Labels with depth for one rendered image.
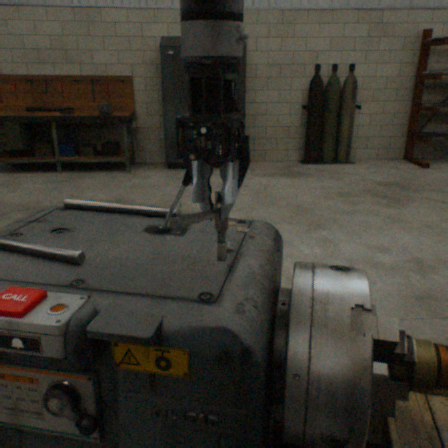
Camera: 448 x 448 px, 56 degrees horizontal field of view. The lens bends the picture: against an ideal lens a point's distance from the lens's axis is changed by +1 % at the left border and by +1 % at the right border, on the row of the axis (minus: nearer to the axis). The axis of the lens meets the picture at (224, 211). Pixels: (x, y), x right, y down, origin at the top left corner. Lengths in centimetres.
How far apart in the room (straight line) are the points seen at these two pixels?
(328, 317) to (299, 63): 684
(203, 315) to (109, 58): 687
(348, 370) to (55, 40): 716
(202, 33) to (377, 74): 734
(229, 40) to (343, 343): 45
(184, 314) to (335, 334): 24
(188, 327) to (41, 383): 27
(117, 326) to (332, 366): 32
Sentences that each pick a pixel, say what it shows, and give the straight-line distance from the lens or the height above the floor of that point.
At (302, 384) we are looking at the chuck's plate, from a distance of 69.
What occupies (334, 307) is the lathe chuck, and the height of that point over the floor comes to 122.
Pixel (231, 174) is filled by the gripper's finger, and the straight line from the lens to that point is 57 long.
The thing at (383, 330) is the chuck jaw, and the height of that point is 119.
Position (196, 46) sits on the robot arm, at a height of 160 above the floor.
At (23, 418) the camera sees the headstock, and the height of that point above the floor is 105.
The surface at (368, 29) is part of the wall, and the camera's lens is 775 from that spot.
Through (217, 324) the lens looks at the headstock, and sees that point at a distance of 57.
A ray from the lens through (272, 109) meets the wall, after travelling 736.
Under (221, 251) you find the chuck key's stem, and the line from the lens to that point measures 66.
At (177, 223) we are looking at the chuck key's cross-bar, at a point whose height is 143.
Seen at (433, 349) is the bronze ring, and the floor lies 112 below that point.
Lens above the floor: 157
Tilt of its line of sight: 19 degrees down
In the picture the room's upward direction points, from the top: straight up
